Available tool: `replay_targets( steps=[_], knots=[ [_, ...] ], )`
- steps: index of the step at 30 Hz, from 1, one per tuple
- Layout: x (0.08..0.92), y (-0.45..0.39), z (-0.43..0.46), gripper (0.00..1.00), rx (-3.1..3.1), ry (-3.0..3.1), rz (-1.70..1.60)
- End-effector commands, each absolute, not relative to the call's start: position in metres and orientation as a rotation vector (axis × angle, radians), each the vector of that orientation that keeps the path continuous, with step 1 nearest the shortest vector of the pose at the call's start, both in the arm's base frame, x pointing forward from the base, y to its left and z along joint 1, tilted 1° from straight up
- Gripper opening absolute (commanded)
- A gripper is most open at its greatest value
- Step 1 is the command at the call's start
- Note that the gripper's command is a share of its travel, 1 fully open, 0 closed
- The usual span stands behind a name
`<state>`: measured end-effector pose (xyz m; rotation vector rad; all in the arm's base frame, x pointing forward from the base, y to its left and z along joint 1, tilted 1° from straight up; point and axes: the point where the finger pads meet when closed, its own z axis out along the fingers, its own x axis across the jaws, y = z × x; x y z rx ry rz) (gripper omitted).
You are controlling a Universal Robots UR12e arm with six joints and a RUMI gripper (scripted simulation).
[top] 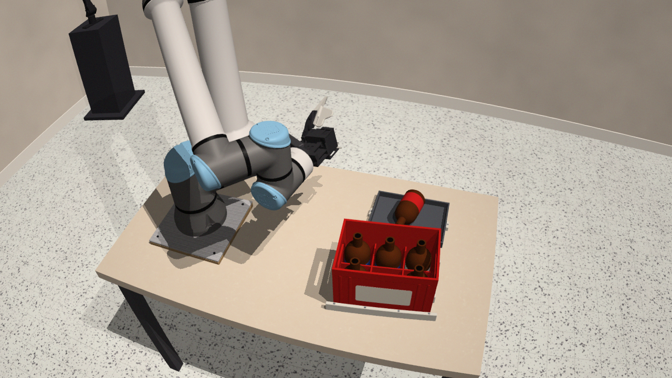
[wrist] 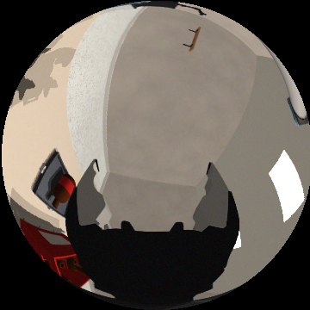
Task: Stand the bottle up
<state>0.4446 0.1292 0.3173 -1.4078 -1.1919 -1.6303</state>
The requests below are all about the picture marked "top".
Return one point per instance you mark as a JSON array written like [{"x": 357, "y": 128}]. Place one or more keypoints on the brown bottle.
[
  {"x": 419, "y": 255},
  {"x": 359, "y": 249},
  {"x": 418, "y": 271},
  {"x": 388, "y": 255},
  {"x": 355, "y": 265},
  {"x": 409, "y": 207}
]

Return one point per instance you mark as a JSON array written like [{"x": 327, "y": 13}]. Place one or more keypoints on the red box with cut-out openings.
[{"x": 385, "y": 287}]

